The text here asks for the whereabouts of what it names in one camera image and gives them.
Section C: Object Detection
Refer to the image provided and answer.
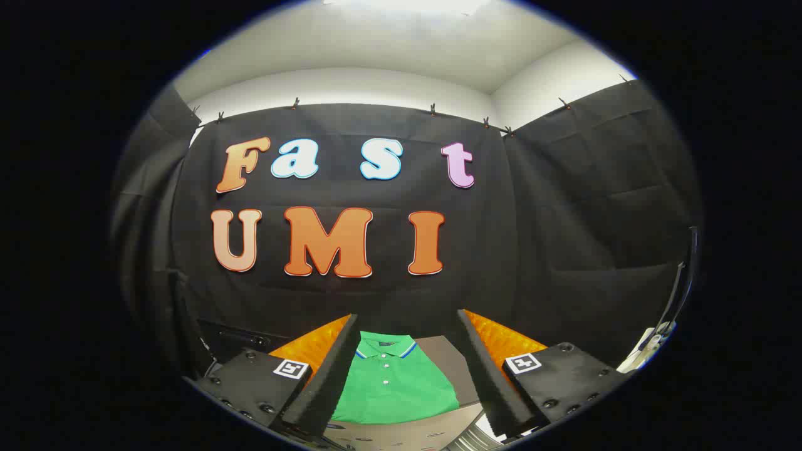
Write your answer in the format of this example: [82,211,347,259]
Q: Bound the dark transparent washing machine lid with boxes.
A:
[168,269,217,378]

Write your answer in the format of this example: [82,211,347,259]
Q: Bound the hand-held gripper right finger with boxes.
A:
[456,308,630,439]

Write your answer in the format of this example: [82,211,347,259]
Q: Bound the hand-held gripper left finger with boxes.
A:
[188,313,362,439]

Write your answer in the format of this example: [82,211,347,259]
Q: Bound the white device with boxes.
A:
[616,321,676,375]

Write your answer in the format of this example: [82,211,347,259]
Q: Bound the black curved cable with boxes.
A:
[655,225,700,336]

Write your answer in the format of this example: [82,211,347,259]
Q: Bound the green polo shirt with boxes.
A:
[330,331,461,425]

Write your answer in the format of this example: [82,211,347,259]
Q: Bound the black backdrop cloth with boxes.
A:
[112,80,701,376]

